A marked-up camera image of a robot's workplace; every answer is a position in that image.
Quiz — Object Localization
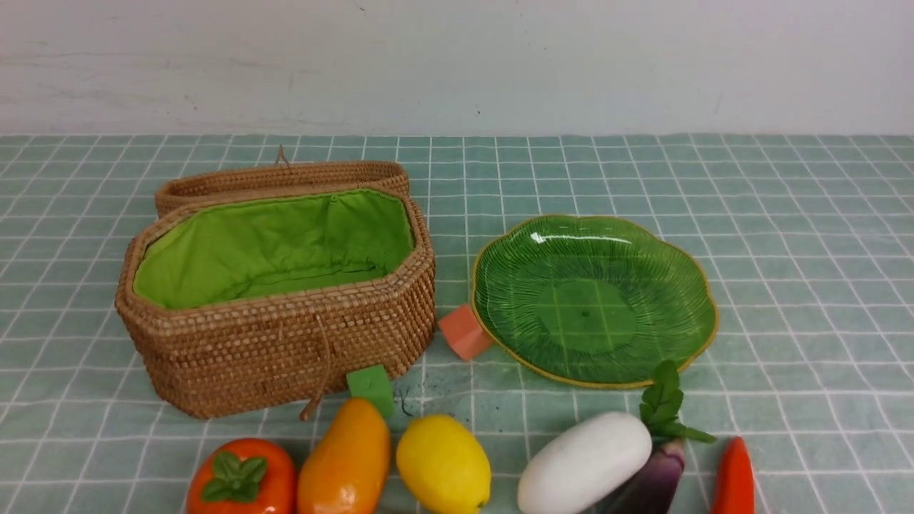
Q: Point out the yellow lemon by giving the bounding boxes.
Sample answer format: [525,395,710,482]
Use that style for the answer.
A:
[396,414,492,513]

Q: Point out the orange yellow mango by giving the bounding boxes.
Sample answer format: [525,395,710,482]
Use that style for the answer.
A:
[296,398,392,513]

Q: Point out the white eggplant with green leaves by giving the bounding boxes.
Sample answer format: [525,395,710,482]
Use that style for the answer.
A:
[517,361,715,513]

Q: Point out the purple eggplant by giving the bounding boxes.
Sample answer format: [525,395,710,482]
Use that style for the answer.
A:
[603,438,686,513]

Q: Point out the orange persimmon with green leaves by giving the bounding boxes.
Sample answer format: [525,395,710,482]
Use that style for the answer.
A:
[185,437,297,513]

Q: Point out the red orange chili pepper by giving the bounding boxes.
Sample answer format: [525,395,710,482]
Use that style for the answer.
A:
[710,436,756,514]

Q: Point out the orange foam cube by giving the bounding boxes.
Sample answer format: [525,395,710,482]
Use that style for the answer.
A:
[438,303,493,361]

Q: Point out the green glass leaf plate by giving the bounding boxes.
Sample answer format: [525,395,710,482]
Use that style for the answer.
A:
[468,214,720,390]

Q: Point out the green foam cube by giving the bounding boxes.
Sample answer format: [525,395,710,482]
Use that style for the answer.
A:
[346,364,395,418]

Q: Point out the woven wicker basket lid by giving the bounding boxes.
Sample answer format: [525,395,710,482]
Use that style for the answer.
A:
[154,147,411,218]

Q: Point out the woven wicker basket green lining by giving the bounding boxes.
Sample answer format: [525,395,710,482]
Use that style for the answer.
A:
[114,186,436,419]

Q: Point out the green checkered tablecloth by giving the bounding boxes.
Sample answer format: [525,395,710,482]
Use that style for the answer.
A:
[1,133,913,513]

